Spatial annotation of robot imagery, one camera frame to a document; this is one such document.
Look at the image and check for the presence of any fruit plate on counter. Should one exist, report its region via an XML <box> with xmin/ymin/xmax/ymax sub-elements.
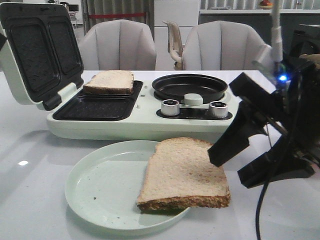
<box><xmin>258</xmin><ymin>0</ymin><xmax>273</xmax><ymax>10</ymax></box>

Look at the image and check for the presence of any silver control knob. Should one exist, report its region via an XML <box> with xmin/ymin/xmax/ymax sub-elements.
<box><xmin>208</xmin><ymin>101</ymin><xmax>228</xmax><ymax>119</ymax></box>
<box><xmin>160</xmin><ymin>99</ymin><xmax>180</xmax><ymax>117</ymax></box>

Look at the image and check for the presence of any white cable bundle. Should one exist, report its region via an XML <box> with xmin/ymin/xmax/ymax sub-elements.
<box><xmin>251</xmin><ymin>0</ymin><xmax>285</xmax><ymax>83</ymax></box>

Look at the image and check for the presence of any black round frying pan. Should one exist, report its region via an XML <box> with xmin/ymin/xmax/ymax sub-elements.
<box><xmin>151</xmin><ymin>73</ymin><xmax>228</xmax><ymax>104</ymax></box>

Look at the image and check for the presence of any white cabinet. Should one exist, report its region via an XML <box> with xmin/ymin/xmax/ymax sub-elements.
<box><xmin>154</xmin><ymin>0</ymin><xmax>201</xmax><ymax>71</ymax></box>

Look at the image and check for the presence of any beige office chair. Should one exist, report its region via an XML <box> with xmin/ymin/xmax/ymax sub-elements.
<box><xmin>163</xmin><ymin>21</ymin><xmax>184</xmax><ymax>71</ymax></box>

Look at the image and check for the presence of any grey upholstered chair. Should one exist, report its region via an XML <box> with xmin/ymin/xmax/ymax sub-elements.
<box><xmin>78</xmin><ymin>19</ymin><xmax>157</xmax><ymax>71</ymax></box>
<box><xmin>182</xmin><ymin>20</ymin><xmax>271</xmax><ymax>71</ymax></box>

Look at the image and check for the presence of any light green round plate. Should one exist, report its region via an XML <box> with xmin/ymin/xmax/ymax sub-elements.
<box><xmin>65</xmin><ymin>140</ymin><xmax>189</xmax><ymax>236</ymax></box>

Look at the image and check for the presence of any right silver control knob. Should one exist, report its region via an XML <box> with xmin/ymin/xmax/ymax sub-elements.
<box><xmin>208</xmin><ymin>101</ymin><xmax>228</xmax><ymax>119</ymax></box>

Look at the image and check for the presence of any dark grey counter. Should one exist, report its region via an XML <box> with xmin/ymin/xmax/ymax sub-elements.
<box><xmin>202</xmin><ymin>13</ymin><xmax>320</xmax><ymax>57</ymax></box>

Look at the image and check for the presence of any right grey upholstered chair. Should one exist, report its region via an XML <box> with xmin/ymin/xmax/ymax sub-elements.
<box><xmin>182</xmin><ymin>20</ymin><xmax>271</xmax><ymax>71</ymax></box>

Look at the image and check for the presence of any bread slice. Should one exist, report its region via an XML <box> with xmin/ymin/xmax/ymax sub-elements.
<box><xmin>82</xmin><ymin>70</ymin><xmax>134</xmax><ymax>95</ymax></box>
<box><xmin>136</xmin><ymin>137</ymin><xmax>231</xmax><ymax>211</ymax></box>

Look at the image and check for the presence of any green breakfast maker lid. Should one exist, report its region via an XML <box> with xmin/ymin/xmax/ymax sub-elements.
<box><xmin>0</xmin><ymin>2</ymin><xmax>84</xmax><ymax>111</ymax></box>

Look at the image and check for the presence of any left silver control knob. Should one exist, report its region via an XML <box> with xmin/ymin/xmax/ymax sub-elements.
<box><xmin>160</xmin><ymin>99</ymin><xmax>180</xmax><ymax>117</ymax></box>

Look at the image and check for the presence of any left grey upholstered chair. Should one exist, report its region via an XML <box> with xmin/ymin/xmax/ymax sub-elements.
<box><xmin>78</xmin><ymin>19</ymin><xmax>157</xmax><ymax>71</ymax></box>

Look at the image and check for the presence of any green round pan handle knob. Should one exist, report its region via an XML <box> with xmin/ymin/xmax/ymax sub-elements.
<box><xmin>183</xmin><ymin>93</ymin><xmax>204</xmax><ymax>106</ymax></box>

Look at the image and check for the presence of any green breakfast maker base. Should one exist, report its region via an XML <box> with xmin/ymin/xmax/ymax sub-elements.
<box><xmin>47</xmin><ymin>80</ymin><xmax>239</xmax><ymax>143</ymax></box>

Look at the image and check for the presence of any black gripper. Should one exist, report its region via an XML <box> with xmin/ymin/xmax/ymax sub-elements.
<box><xmin>208</xmin><ymin>53</ymin><xmax>320</xmax><ymax>189</ymax></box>

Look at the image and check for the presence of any black cable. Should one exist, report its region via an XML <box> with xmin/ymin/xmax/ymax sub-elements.
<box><xmin>254</xmin><ymin>174</ymin><xmax>272</xmax><ymax>240</ymax></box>

